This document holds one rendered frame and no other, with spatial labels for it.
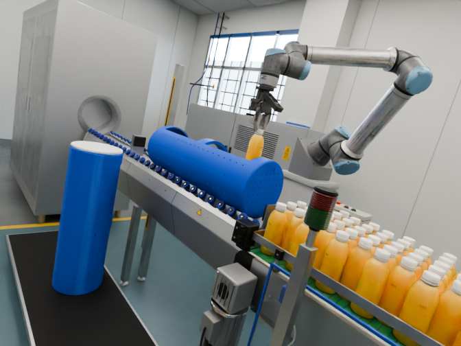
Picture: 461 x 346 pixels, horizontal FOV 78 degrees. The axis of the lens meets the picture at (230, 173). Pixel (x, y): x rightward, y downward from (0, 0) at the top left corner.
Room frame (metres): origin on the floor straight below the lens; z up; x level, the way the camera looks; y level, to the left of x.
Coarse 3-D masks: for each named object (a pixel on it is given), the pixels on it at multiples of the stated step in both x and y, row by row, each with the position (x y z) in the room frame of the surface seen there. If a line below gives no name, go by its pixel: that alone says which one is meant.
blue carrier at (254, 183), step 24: (168, 144) 1.66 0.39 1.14; (192, 144) 1.55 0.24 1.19; (216, 144) 1.63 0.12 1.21; (168, 168) 1.66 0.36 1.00; (192, 168) 1.46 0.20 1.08; (216, 168) 1.34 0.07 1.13; (240, 168) 1.26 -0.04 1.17; (264, 168) 1.27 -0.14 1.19; (216, 192) 1.34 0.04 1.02; (240, 192) 1.21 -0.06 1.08; (264, 192) 1.30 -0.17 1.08
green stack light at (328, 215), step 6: (312, 210) 0.71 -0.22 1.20; (318, 210) 0.70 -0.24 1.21; (306, 216) 0.72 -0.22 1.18; (312, 216) 0.70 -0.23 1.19; (318, 216) 0.69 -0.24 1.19; (324, 216) 0.69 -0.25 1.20; (330, 216) 0.70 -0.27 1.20; (306, 222) 0.71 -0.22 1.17; (312, 222) 0.70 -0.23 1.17; (318, 222) 0.69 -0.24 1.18; (324, 222) 0.69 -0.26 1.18; (318, 228) 0.69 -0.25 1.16; (324, 228) 0.70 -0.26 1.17
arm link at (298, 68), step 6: (294, 54) 1.42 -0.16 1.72; (300, 54) 1.43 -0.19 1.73; (288, 60) 1.36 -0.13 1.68; (294, 60) 1.37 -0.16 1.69; (300, 60) 1.38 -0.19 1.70; (306, 60) 1.40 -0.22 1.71; (288, 66) 1.36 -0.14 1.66; (294, 66) 1.36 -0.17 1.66; (300, 66) 1.37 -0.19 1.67; (306, 66) 1.38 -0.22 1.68; (288, 72) 1.37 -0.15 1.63; (294, 72) 1.37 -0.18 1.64; (300, 72) 1.38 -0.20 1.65; (306, 72) 1.38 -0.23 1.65; (294, 78) 1.41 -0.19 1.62; (300, 78) 1.40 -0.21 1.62
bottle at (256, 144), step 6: (258, 132) 1.36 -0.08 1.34; (252, 138) 1.35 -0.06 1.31; (258, 138) 1.34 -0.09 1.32; (252, 144) 1.34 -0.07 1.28; (258, 144) 1.34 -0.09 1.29; (252, 150) 1.34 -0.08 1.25; (258, 150) 1.34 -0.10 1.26; (246, 156) 1.36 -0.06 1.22; (252, 156) 1.34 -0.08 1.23; (258, 156) 1.34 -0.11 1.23
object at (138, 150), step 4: (132, 136) 2.15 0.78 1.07; (136, 136) 2.15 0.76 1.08; (140, 136) 2.17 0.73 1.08; (144, 136) 2.21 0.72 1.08; (132, 140) 2.14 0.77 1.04; (136, 140) 2.13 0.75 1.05; (140, 140) 2.16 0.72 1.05; (144, 140) 2.18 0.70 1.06; (132, 144) 2.14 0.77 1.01; (136, 144) 2.14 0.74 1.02; (140, 144) 2.16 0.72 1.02; (144, 144) 2.19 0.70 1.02; (132, 148) 2.14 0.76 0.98; (136, 148) 2.16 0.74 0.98; (140, 148) 2.18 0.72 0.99; (136, 152) 2.16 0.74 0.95; (140, 152) 2.19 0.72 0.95
